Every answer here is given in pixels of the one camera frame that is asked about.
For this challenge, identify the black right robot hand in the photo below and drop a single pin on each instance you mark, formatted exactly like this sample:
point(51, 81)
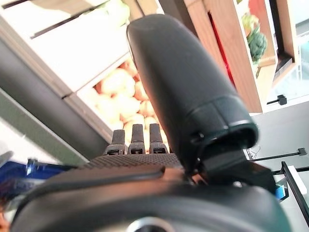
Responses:
point(183, 79)

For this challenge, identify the blue plastic shopping basket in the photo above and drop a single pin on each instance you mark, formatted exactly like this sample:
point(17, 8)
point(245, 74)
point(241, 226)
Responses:
point(19, 174)

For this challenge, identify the brown toy potato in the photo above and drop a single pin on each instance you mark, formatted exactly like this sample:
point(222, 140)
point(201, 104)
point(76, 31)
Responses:
point(106, 113)
point(117, 82)
point(130, 65)
point(128, 106)

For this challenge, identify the green broccoli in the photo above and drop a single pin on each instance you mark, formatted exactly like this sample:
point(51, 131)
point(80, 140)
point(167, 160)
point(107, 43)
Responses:
point(257, 44)

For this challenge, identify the wooden potato crate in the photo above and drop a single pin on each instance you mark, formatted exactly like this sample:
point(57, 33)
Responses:
point(91, 117)

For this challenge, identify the pale slatted wooden crate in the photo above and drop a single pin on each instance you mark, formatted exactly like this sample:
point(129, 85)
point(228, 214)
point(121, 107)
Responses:
point(72, 48)

